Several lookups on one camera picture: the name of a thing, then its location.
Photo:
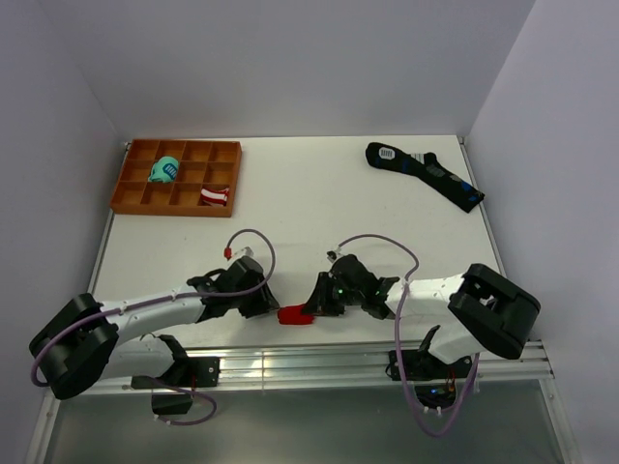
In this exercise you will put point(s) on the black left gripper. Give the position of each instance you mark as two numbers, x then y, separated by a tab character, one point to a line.
264	301

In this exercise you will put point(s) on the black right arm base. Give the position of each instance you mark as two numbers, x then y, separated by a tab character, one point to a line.
421	366

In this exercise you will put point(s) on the wooden compartment tray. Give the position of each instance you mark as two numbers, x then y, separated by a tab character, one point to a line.
210	164

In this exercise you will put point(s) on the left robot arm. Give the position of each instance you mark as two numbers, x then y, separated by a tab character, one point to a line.
88	341

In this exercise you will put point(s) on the red Santa sock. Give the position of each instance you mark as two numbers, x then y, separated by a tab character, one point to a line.
293	315

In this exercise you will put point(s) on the black and blue sock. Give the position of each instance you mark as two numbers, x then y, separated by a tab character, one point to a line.
426	168

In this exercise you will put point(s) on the aluminium frame rail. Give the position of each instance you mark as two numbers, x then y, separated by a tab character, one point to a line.
253	369

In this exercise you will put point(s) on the teal rolled sock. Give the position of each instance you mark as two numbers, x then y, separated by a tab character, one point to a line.
164	170

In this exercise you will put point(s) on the red white striped rolled sock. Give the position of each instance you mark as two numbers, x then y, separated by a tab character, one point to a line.
214	197

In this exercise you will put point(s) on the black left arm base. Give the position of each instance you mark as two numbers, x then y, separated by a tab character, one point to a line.
192	372

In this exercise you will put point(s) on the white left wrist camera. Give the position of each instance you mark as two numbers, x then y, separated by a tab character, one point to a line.
231	254

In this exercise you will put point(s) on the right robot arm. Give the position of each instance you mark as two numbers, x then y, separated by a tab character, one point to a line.
481	309

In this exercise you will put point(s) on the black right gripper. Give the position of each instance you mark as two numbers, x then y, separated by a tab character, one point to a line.
320	304

